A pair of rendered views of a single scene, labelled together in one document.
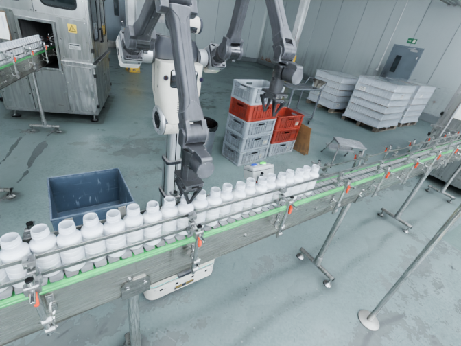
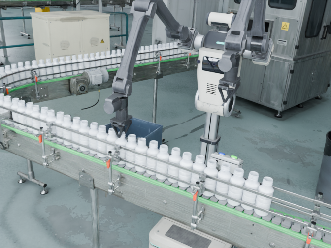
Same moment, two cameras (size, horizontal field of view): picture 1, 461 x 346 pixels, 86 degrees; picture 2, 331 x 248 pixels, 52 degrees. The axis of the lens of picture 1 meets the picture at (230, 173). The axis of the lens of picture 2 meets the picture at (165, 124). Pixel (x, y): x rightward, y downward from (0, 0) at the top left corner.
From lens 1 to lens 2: 1.34 m
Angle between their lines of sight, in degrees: 59
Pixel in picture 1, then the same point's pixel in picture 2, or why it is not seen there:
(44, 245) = (57, 121)
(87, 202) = not seen: hidden behind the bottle
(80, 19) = (294, 17)
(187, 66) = (128, 46)
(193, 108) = (121, 70)
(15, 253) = (49, 118)
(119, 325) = not seen: outside the picture
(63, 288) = (57, 149)
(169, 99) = (201, 79)
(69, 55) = (275, 49)
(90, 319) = (115, 236)
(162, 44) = (208, 36)
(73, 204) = not seen: hidden behind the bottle
